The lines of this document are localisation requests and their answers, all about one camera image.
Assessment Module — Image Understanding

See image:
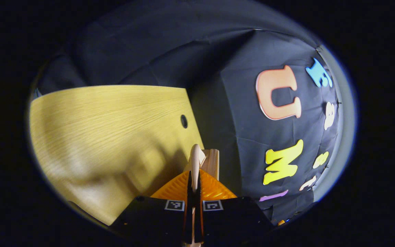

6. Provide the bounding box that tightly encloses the beige pink suitcase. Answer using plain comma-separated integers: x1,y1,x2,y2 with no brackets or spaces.
183,144,220,247

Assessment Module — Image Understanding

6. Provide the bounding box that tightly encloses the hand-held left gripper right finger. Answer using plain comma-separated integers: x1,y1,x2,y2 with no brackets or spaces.
195,170,275,245

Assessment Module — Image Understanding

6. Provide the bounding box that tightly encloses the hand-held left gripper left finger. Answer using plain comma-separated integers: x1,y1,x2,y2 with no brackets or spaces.
110,170,193,245

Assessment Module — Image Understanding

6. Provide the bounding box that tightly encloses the black backdrop cloth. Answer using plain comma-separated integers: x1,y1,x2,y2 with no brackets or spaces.
35,0,344,223

